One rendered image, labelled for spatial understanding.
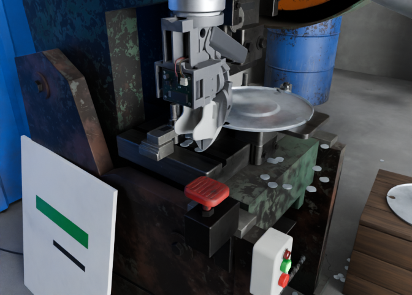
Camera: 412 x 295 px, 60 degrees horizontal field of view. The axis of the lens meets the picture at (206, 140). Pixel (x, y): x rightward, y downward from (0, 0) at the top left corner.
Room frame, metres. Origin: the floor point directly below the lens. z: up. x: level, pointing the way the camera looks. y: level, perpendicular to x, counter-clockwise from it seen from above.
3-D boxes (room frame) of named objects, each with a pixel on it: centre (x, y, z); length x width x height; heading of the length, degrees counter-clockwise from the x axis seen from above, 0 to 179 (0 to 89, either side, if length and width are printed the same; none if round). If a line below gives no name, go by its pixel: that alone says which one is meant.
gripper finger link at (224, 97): (0.51, -0.02, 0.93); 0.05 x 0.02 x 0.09; 52
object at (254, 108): (0.85, -0.12, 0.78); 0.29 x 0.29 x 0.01
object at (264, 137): (0.82, -0.16, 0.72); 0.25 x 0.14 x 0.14; 52
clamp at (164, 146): (0.79, 0.08, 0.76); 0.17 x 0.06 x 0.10; 142
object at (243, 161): (0.92, -0.02, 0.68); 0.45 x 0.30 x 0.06; 142
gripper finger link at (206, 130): (0.49, 0.00, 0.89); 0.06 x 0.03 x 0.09; 142
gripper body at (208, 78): (0.50, 0.02, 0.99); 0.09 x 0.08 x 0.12; 142
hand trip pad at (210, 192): (0.52, 0.00, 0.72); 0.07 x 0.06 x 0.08; 52
